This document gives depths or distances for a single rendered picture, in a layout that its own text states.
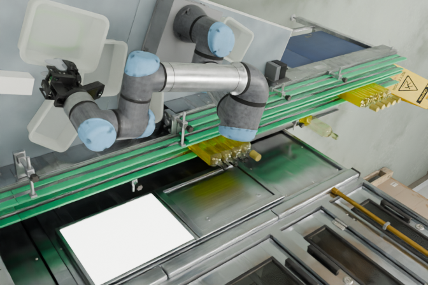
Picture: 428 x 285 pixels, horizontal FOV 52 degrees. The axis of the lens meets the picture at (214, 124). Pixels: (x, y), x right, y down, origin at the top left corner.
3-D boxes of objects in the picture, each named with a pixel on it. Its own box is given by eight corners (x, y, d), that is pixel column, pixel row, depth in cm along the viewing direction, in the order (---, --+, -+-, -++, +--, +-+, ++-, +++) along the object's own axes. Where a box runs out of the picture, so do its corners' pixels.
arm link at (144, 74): (286, 69, 130) (142, 63, 98) (274, 102, 134) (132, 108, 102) (260, 55, 137) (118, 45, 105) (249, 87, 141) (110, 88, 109)
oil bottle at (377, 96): (345, 91, 276) (385, 110, 258) (348, 83, 273) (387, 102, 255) (351, 89, 279) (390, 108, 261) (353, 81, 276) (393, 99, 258)
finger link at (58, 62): (40, 48, 119) (51, 65, 114) (61, 51, 123) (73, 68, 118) (37, 57, 120) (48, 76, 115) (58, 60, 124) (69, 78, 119)
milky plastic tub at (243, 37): (227, 60, 218) (238, 66, 212) (197, 43, 201) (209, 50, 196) (244, 28, 216) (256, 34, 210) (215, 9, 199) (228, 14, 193)
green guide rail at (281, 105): (178, 133, 199) (189, 142, 194) (178, 132, 198) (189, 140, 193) (392, 65, 299) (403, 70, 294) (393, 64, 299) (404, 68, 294)
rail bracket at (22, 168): (10, 172, 166) (31, 207, 152) (4, 135, 158) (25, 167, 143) (23, 168, 169) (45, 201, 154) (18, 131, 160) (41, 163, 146)
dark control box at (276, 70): (263, 75, 239) (274, 81, 234) (265, 61, 235) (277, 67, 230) (274, 72, 244) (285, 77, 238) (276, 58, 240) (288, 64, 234)
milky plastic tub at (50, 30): (22, -12, 116) (34, -4, 110) (98, 10, 132) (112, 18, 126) (7, 51, 120) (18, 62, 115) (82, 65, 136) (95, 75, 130)
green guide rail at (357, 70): (179, 119, 195) (190, 128, 190) (179, 118, 195) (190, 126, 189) (395, 55, 296) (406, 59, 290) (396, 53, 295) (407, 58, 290)
